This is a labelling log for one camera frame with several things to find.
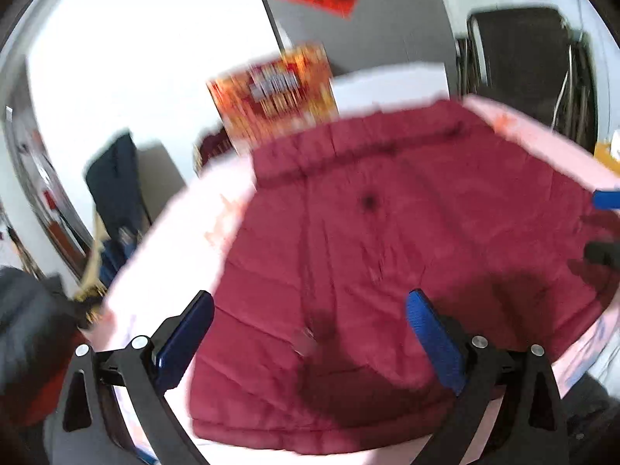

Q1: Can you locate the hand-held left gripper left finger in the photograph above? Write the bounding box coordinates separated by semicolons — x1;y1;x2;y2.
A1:
52;289;215;465

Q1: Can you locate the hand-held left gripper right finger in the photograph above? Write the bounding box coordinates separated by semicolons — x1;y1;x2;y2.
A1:
406;289;568;465

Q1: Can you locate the maroon quilted jacket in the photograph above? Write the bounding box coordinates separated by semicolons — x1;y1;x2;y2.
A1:
186;99;620;456

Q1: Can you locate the yellow box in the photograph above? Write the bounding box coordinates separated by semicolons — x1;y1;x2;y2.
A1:
593;131;620;175

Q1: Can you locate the pink printed bedsheet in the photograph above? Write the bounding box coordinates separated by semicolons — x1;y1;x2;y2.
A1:
97;94;620;465

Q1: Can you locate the dark folded umbrella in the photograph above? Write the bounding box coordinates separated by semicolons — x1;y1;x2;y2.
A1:
99;225;141;282

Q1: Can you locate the beige canvas chair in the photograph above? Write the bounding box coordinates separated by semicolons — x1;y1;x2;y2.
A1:
72;218;112;330

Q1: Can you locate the black puffer jacket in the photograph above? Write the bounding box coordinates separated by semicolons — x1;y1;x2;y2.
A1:
0;266;105;427

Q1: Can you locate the black folding chair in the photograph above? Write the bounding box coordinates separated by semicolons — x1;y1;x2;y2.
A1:
455;6;599;153

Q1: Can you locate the dark garment on chair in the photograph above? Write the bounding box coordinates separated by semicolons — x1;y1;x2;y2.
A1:
84;131;153;243

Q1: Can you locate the maroon cloth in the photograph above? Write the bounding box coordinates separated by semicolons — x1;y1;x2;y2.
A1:
193;128;238;175

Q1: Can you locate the glass cabinet door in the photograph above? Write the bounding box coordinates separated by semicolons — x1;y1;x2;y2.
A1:
5;82;98;277

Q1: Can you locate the white open box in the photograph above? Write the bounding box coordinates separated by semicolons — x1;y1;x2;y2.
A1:
332;62;449;117

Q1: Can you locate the red printed gift box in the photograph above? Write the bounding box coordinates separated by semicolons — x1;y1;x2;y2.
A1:
206;43;338;151

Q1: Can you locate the grey door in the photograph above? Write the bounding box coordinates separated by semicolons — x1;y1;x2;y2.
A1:
247;0;458;98

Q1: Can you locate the white cable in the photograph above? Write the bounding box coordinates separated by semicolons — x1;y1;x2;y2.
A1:
552;70;570;129

